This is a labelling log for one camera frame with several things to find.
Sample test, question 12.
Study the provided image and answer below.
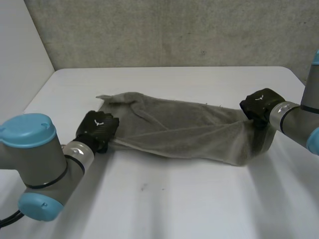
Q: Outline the black cable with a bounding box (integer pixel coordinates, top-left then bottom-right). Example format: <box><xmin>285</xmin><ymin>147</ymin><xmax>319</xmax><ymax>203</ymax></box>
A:
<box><xmin>0</xmin><ymin>209</ymin><xmax>25</xmax><ymax>223</ymax></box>

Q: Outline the grey towel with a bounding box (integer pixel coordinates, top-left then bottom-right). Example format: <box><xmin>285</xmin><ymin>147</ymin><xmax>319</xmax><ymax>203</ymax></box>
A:
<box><xmin>96</xmin><ymin>91</ymin><xmax>276</xmax><ymax>167</ymax></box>

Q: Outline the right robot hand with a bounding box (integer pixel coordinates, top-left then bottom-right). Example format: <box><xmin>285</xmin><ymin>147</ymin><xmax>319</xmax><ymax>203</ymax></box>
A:
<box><xmin>239</xmin><ymin>88</ymin><xmax>286</xmax><ymax>129</ymax></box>

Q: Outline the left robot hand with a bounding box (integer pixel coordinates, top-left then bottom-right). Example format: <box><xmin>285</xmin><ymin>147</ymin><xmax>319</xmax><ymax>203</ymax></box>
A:
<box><xmin>75</xmin><ymin>111</ymin><xmax>121</xmax><ymax>154</ymax></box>

